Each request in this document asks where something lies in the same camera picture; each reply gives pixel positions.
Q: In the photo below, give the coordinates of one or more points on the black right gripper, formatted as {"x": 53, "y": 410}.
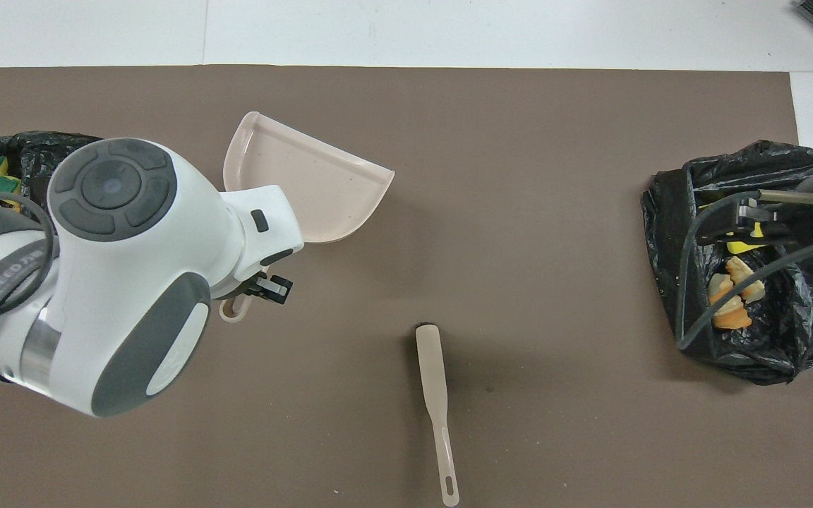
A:
{"x": 798, "y": 222}

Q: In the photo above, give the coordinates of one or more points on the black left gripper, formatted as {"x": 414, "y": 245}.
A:
{"x": 251, "y": 286}

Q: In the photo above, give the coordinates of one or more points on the large yellow sponge wedge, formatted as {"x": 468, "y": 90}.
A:
{"x": 739, "y": 247}

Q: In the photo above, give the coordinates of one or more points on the pale bread chunk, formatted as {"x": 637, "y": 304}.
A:
{"x": 745, "y": 271}

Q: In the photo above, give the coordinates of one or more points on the orange striped bread slice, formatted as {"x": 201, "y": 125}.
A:
{"x": 727, "y": 310}

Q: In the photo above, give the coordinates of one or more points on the beige plastic dustpan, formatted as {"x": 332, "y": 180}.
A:
{"x": 308, "y": 183}

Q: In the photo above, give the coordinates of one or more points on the wooden brush black bristles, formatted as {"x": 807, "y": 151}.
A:
{"x": 431, "y": 374}

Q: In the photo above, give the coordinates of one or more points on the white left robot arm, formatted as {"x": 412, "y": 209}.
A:
{"x": 124, "y": 282}

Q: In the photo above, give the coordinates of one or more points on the black trash bag bin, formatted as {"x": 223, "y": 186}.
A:
{"x": 766, "y": 346}

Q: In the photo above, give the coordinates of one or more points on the black bag over pink bin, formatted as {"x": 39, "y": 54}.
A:
{"x": 32, "y": 148}

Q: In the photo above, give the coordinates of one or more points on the brown table mat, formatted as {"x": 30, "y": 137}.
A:
{"x": 519, "y": 141}

